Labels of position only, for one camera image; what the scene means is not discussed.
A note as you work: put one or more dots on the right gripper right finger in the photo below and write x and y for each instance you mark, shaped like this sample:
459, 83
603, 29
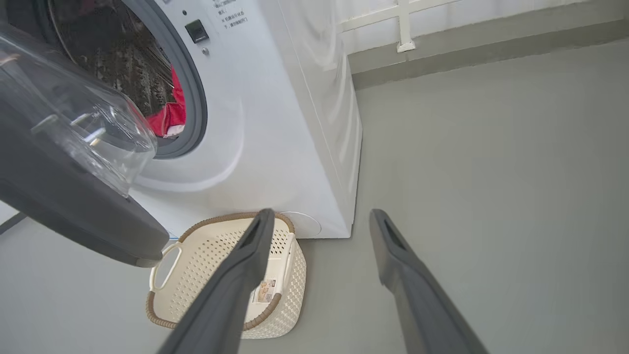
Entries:
417, 300

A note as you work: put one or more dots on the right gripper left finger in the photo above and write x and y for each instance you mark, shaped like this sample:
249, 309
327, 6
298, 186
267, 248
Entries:
231, 285

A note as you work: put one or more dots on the red and white garment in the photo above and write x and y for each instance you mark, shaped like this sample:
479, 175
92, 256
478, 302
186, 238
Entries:
169, 115

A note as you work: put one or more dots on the dark grey glass washer door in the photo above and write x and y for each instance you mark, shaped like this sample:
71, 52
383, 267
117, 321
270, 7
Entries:
59, 206

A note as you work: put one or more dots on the cream perforated laundry basket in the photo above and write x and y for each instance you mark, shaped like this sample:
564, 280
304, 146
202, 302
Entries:
196, 265

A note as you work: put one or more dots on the white front-load washing machine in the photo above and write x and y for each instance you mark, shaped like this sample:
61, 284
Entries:
275, 123

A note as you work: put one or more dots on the small paper label sticker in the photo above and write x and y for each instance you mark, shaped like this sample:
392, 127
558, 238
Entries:
264, 291

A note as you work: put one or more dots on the white railing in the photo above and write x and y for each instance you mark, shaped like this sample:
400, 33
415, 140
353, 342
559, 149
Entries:
405, 29

